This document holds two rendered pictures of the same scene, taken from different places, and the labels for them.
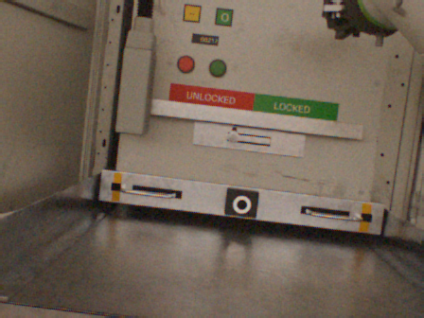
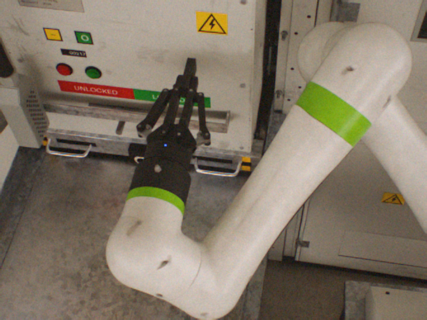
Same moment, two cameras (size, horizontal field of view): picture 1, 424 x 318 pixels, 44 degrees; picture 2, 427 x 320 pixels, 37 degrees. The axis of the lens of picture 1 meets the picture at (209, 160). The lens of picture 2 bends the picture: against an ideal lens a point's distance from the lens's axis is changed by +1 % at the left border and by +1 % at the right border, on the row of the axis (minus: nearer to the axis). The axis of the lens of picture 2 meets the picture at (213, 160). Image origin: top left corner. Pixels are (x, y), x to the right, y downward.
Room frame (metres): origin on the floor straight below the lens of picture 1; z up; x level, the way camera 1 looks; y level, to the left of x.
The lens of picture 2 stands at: (0.19, -0.40, 2.09)
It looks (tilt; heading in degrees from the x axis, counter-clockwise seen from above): 56 degrees down; 12
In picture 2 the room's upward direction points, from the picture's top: 3 degrees counter-clockwise
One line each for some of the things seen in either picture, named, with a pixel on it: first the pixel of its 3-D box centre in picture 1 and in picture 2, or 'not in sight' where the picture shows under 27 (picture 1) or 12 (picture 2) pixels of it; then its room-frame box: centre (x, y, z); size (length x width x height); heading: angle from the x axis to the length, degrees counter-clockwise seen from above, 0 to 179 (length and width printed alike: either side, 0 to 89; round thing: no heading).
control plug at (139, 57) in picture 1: (137, 83); (23, 107); (0.92, 0.14, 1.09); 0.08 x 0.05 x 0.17; 0
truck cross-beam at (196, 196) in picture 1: (240, 200); (146, 142); (1.00, -0.07, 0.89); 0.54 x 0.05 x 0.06; 90
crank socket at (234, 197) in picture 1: (241, 203); (142, 155); (0.96, -0.07, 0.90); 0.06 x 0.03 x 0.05; 90
